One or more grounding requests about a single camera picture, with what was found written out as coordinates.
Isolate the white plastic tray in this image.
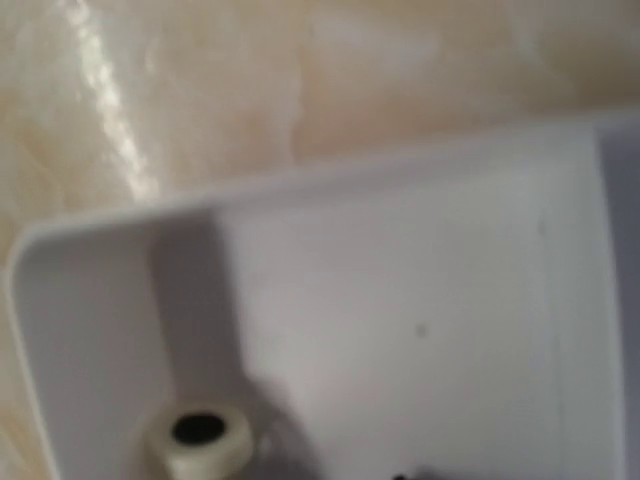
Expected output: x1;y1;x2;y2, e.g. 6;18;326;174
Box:
7;111;639;479

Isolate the white chess piece in tray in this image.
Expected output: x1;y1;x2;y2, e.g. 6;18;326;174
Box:
142;402;256;479

